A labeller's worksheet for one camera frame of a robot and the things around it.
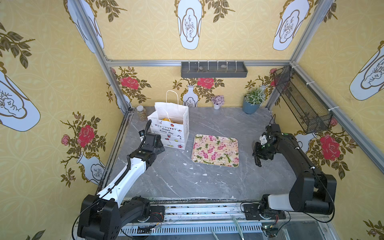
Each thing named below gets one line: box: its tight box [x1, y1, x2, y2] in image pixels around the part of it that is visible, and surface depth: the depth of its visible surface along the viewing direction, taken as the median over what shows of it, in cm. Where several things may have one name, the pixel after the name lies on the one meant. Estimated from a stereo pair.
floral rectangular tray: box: [191, 134, 240, 168], surface depth 99 cm
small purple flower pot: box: [211, 95, 225, 110], surface depth 118 cm
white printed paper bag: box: [147, 90, 190, 150], surface depth 90 cm
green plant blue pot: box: [242, 88, 266, 114], surface depth 112 cm
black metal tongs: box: [252, 141, 262, 168], surface depth 78 cm
